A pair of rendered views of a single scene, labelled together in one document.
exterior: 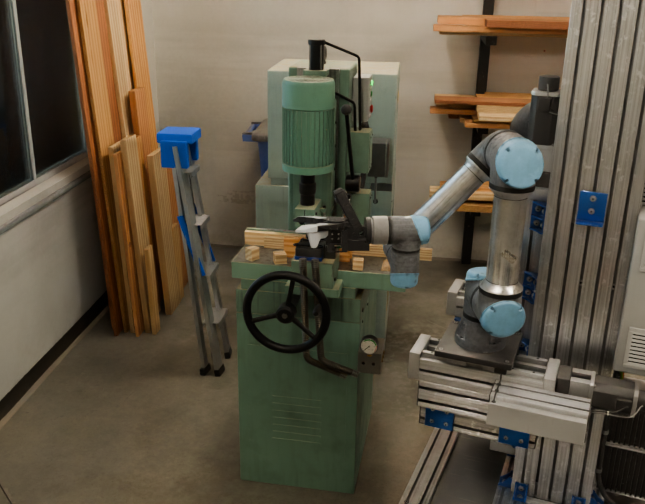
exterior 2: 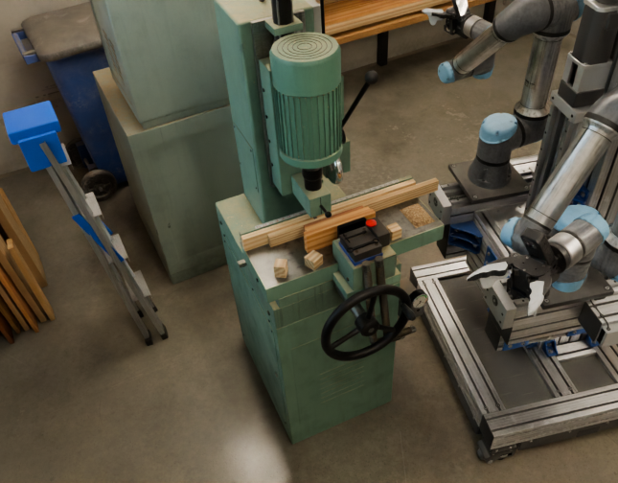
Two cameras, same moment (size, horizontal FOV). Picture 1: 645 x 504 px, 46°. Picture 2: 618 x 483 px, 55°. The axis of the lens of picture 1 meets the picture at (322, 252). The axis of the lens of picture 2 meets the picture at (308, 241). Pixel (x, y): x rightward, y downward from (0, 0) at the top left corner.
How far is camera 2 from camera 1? 1.63 m
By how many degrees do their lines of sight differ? 34
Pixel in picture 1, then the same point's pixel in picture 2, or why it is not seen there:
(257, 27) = not seen: outside the picture
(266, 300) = (308, 306)
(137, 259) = (3, 261)
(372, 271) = (410, 233)
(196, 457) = (232, 445)
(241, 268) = (278, 290)
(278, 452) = (327, 409)
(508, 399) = (617, 320)
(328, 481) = (370, 404)
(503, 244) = not seen: outside the picture
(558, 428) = not seen: outside the picture
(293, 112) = (306, 100)
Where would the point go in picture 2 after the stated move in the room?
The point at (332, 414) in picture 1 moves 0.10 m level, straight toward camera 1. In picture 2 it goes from (375, 359) to (392, 379)
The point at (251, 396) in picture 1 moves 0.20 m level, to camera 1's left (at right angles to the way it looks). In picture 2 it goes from (298, 385) to (248, 416)
